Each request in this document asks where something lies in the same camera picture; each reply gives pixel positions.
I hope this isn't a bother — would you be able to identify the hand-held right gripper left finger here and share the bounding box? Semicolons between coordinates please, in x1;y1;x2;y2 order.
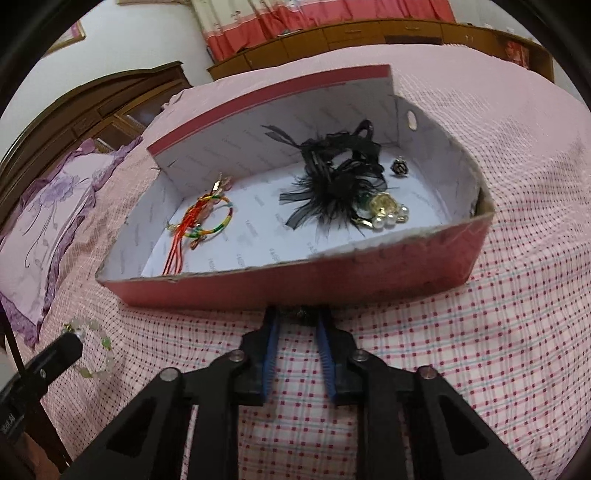
60;307;282;480

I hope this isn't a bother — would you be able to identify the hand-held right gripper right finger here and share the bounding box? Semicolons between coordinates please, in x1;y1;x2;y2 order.
316;307;532;480

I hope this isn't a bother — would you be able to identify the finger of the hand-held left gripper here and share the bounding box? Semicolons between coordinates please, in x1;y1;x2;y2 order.
21;332;84;394

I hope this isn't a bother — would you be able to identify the crystal bead bracelet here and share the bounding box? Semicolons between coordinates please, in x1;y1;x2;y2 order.
62;318;116;381

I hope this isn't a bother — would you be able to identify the red cardboard box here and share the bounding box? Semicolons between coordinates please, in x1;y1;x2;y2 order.
95;65;496;311

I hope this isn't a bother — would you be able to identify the multicoloured bangle with red cord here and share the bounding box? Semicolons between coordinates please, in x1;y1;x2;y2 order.
166;196;234;252

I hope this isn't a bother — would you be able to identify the red string bracelet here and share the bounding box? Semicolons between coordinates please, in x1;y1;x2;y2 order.
164;203;204;275

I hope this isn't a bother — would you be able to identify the pearl gold brooch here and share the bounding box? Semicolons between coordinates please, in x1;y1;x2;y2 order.
353;191;411;232

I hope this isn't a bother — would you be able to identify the purple floral pillow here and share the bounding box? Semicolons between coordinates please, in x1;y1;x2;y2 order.
0;136;144;347

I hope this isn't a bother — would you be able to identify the black feather hair clip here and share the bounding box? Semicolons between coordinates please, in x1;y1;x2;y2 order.
263;119;402;232

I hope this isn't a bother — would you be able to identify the pink checked bedsheet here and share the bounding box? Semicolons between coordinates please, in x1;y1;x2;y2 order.
28;44;591;480

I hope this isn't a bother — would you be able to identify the wooden headboard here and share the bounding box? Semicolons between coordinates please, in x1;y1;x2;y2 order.
0;60;195;199

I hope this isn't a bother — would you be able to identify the low wooden cabinet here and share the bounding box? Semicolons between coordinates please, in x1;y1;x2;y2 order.
207;18;555;84

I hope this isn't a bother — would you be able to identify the red patterned curtain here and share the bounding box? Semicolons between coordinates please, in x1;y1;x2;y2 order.
191;0;455;63

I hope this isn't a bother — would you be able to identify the framed wall picture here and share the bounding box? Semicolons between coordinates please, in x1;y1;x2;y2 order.
44;18;88;56

